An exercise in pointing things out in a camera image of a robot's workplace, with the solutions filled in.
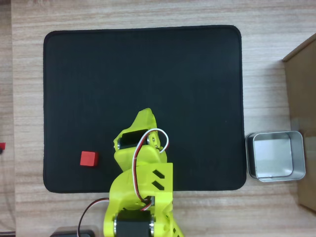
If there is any red cube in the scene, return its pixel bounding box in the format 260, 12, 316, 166
79, 151, 100, 168

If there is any square metal tin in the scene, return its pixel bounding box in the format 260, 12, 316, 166
245, 130, 306, 183

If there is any black rectangular mat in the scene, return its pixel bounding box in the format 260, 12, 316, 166
43, 24, 247, 194

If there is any black controller box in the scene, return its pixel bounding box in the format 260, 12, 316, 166
49, 226, 99, 237

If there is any brown cardboard box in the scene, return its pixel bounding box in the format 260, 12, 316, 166
282, 33, 316, 214

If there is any white and red servo cable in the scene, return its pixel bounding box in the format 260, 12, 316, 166
132, 128, 170, 212

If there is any black power cable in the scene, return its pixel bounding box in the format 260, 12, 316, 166
78, 197, 111, 234

